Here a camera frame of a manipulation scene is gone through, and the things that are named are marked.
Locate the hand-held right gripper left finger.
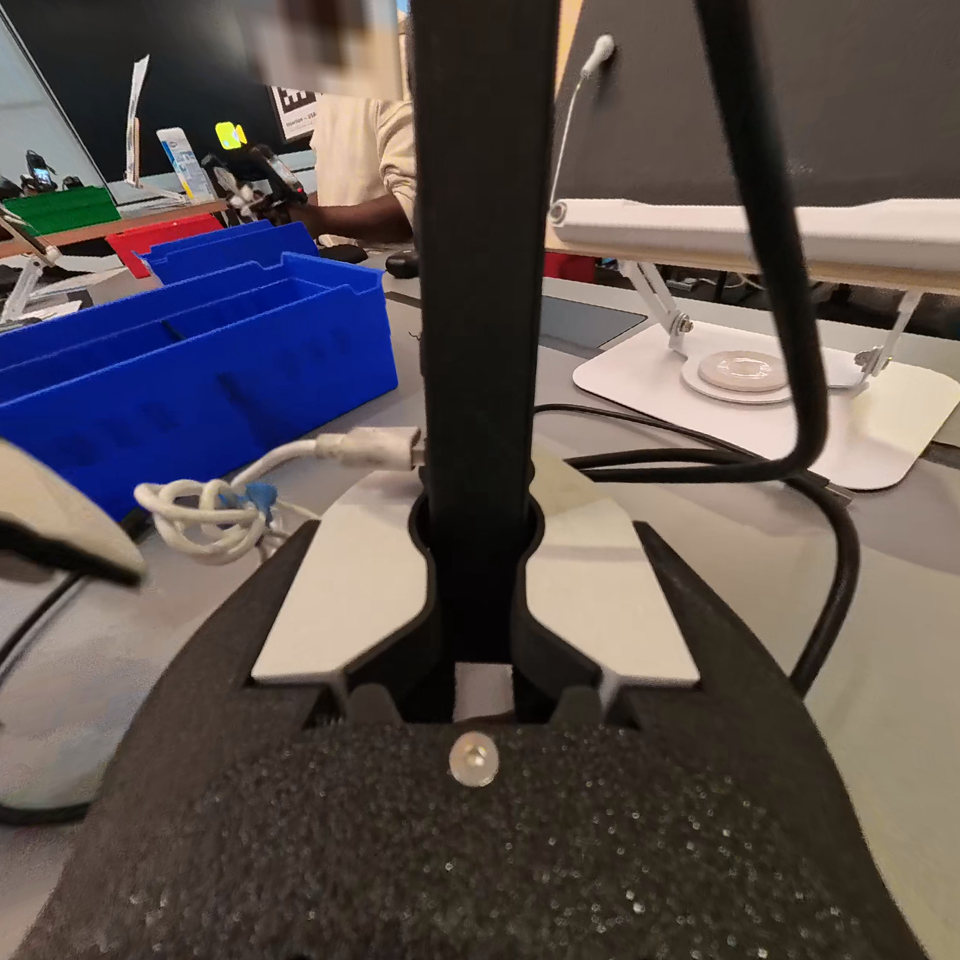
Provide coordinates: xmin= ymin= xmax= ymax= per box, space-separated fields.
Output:
xmin=251 ymin=480 xmax=456 ymax=723

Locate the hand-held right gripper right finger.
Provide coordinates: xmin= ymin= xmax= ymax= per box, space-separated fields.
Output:
xmin=513 ymin=448 xmax=703 ymax=723

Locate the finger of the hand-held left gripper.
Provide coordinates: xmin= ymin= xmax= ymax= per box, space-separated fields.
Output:
xmin=0 ymin=438 xmax=148 ymax=588

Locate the white cable with blue tape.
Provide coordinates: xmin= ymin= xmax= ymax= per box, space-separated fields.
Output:
xmin=135 ymin=426 xmax=429 ymax=565

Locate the blue plastic bin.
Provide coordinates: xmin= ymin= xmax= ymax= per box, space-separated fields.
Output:
xmin=0 ymin=255 xmax=400 ymax=524
xmin=138 ymin=221 xmax=321 ymax=288

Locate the black multi-port USB hub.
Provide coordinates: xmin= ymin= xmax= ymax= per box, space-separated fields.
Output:
xmin=407 ymin=0 xmax=565 ymax=672

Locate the thick black hub cable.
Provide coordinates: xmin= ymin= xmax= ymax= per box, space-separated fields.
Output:
xmin=562 ymin=0 xmax=830 ymax=481

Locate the another person's forearm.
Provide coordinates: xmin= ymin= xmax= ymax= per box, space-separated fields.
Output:
xmin=258 ymin=196 xmax=415 ymax=245

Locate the grey desk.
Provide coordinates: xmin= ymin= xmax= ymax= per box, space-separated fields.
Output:
xmin=0 ymin=258 xmax=960 ymax=960

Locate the white folding stand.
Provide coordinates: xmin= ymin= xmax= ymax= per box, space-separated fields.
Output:
xmin=546 ymin=33 xmax=960 ymax=494
xmin=0 ymin=213 xmax=65 ymax=325

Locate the red plastic bin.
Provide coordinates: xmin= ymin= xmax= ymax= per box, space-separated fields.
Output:
xmin=105 ymin=213 xmax=226 ymax=280

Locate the green box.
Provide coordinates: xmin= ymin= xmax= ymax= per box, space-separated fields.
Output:
xmin=3 ymin=187 xmax=123 ymax=239

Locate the grey tilted panel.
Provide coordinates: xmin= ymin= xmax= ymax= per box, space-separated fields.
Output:
xmin=0 ymin=11 xmax=121 ymax=215

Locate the wood-framed black board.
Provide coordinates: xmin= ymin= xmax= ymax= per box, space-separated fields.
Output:
xmin=551 ymin=0 xmax=960 ymax=285

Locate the dark desk cable cover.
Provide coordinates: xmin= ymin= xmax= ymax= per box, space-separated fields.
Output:
xmin=540 ymin=294 xmax=648 ymax=351

